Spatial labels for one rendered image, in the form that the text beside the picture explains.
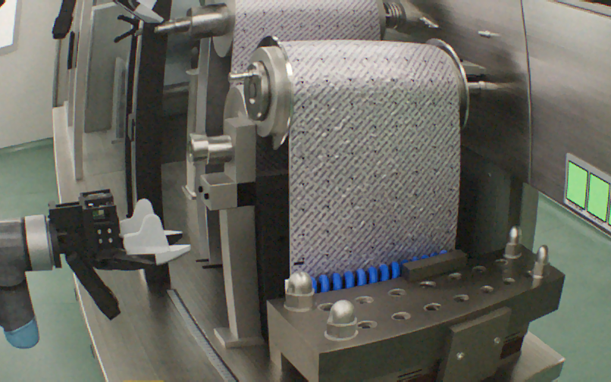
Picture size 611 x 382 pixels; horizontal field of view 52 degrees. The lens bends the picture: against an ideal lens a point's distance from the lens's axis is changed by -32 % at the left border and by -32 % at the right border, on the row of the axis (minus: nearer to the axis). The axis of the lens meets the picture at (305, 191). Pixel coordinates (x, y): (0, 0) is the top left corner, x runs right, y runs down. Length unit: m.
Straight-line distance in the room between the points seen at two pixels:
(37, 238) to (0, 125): 5.69
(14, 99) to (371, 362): 5.83
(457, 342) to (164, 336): 0.46
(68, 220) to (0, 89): 5.64
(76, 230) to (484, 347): 0.54
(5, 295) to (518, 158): 0.78
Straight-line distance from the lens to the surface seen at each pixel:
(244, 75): 1.02
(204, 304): 1.29
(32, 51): 6.48
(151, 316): 1.23
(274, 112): 0.98
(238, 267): 1.10
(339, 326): 0.88
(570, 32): 0.94
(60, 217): 0.93
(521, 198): 1.38
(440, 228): 1.11
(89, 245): 0.93
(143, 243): 0.94
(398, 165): 1.05
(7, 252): 0.93
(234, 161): 1.05
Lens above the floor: 1.44
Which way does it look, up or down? 17 degrees down
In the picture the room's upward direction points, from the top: straight up
